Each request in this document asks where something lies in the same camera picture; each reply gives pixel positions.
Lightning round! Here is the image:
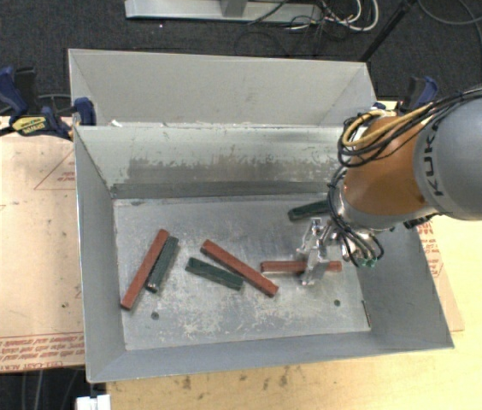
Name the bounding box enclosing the dark green flat block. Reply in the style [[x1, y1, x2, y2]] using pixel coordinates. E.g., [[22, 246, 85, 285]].
[[184, 256, 245, 292], [287, 199, 332, 223], [144, 235, 180, 295]]

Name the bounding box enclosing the black cylinder on white bracket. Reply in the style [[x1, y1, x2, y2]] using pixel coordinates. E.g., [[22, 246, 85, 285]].
[[402, 214, 438, 231]]

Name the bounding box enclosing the red-brown flat block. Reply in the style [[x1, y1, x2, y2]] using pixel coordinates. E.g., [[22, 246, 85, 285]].
[[259, 260, 344, 275], [199, 238, 280, 299], [120, 228, 171, 312]]

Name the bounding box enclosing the grey metal bin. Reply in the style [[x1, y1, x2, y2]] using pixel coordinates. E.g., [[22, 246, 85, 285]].
[[68, 48, 456, 384]]

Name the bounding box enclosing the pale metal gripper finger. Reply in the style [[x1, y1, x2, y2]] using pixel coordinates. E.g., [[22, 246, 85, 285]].
[[301, 249, 332, 287], [295, 243, 315, 265]]

